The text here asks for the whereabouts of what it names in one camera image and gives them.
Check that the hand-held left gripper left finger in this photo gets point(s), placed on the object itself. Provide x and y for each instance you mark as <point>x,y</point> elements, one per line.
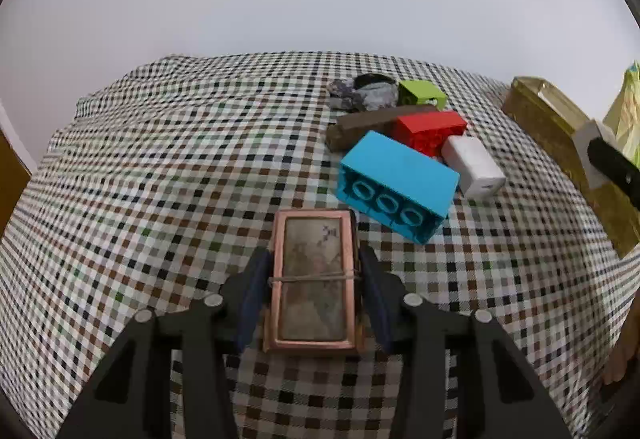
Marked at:
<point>252,300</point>

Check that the red building block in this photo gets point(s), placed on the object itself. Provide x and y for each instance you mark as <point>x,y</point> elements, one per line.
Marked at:
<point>430,126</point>

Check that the gold tin box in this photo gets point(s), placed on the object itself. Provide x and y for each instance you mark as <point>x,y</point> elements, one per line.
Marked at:
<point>542,119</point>

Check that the brown wooden comb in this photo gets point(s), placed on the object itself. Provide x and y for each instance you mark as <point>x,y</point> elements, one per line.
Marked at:
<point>365,124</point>

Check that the checked tablecloth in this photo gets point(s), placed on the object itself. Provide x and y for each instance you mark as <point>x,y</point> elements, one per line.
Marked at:
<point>150,169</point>

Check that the green building block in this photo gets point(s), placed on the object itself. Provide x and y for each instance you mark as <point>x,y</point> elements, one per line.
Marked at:
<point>422,93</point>

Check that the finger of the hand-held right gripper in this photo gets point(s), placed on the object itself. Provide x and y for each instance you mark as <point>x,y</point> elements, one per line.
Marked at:
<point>615,166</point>

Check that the dark grey stone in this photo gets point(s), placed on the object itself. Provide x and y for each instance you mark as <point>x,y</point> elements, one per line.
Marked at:
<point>342,94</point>

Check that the brown wooden door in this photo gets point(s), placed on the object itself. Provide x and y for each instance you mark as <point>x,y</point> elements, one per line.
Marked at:
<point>10,184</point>

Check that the copper-framed pink card box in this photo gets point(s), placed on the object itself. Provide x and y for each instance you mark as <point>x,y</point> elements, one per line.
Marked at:
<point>312,269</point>

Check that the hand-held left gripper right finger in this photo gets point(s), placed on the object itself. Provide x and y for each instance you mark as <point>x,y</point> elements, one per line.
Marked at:
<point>376,300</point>

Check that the green and yellow cloth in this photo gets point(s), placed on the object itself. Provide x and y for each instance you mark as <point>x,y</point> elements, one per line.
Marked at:
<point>627,109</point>

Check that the white charger adapter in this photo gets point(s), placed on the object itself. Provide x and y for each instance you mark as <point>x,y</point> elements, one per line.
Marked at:
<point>472,166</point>

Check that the blue building block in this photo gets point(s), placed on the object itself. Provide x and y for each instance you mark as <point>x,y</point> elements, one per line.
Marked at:
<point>400,171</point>

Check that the white paper sheet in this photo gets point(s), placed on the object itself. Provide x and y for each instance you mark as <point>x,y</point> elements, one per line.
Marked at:
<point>585,139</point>

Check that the light grey stone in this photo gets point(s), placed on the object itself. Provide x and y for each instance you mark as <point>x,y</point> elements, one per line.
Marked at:
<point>377,98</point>

